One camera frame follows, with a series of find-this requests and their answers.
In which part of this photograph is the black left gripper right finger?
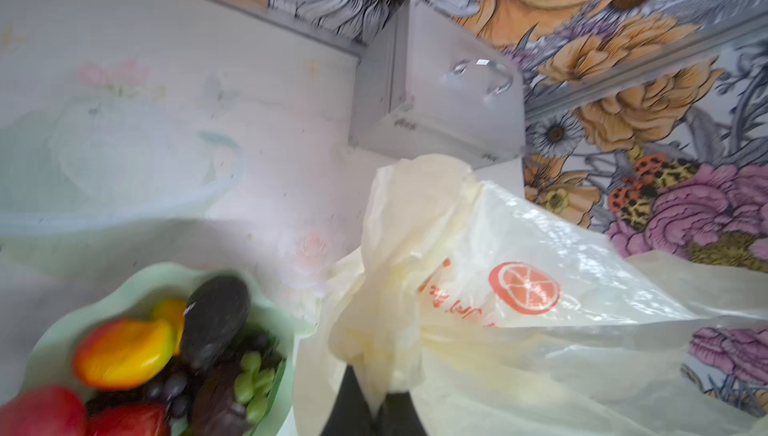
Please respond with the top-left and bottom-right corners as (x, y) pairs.
(376, 392), (427, 436)

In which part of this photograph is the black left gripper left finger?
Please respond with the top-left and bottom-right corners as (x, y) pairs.
(320, 366), (375, 436)

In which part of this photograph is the cream translucent plastic bag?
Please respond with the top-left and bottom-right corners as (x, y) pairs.
(295, 155), (767, 435)

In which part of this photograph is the light green wavy plate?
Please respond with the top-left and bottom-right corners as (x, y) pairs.
(19, 262), (297, 435)

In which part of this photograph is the red yellow apple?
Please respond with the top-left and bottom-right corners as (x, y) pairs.
(1, 386), (87, 436)

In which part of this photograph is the green leaf grape bunch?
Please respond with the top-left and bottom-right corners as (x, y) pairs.
(233, 351), (277, 429)

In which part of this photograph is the dark purple fig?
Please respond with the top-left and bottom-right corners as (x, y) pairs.
(190, 363), (252, 436)

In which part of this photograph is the dark avocado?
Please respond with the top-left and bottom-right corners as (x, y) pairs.
(180, 275), (251, 371)

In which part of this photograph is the red strawberry fruit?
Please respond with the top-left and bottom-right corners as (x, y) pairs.
(87, 403), (171, 436)

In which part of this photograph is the yellow red mango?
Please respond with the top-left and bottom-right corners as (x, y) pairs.
(72, 319), (176, 390)

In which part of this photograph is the silver aluminium case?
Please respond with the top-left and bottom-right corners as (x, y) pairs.
(349, 0), (526, 169)

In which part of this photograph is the aluminium corner post right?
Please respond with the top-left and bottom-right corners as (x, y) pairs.
(525, 7), (767, 124)

